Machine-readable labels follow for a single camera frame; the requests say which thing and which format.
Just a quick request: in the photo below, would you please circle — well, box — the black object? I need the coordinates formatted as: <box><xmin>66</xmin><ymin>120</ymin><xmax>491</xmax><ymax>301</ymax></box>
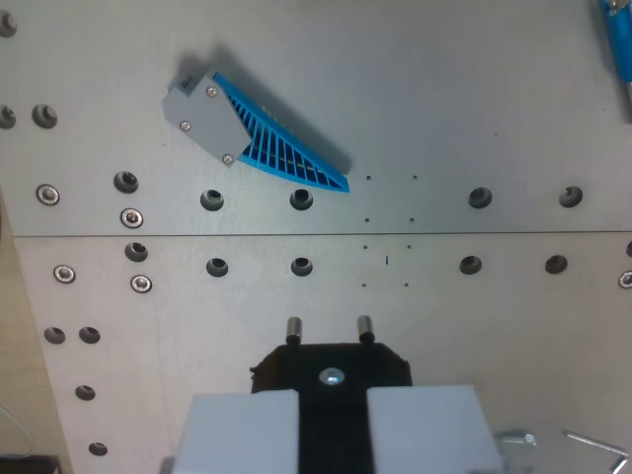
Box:
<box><xmin>0</xmin><ymin>453</ymin><xmax>61</xmax><ymax>474</ymax></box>

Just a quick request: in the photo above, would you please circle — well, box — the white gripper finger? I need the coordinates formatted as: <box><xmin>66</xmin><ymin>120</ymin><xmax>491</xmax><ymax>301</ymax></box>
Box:
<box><xmin>366</xmin><ymin>384</ymin><xmax>506</xmax><ymax>474</ymax></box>
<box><xmin>170</xmin><ymin>389</ymin><xmax>301</xmax><ymax>474</ymax></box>

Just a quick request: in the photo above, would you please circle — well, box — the small metal nut bracket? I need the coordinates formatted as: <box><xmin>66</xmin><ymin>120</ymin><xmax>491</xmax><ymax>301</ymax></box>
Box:
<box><xmin>493</xmin><ymin>429</ymin><xmax>538</xmax><ymax>461</ymax></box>

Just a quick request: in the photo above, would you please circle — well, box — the aluminium plate with holes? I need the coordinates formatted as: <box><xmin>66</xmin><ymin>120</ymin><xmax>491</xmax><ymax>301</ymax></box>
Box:
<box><xmin>0</xmin><ymin>0</ymin><xmax>632</xmax><ymax>239</ymax></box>
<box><xmin>10</xmin><ymin>230</ymin><xmax>632</xmax><ymax>474</ymax></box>

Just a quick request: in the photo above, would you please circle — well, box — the grey and blue ribbed finger part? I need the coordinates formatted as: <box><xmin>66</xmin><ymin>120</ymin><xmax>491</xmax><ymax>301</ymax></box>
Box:
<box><xmin>162</xmin><ymin>68</ymin><xmax>352</xmax><ymax>195</ymax></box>

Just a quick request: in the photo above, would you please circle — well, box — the metal allen key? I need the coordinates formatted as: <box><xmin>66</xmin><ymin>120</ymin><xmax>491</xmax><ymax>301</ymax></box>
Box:
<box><xmin>562</xmin><ymin>430</ymin><xmax>631</xmax><ymax>473</ymax></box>

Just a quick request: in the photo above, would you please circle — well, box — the blue plastic part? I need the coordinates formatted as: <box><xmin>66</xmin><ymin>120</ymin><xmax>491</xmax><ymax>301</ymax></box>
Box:
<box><xmin>598</xmin><ymin>0</ymin><xmax>632</xmax><ymax>83</ymax></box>

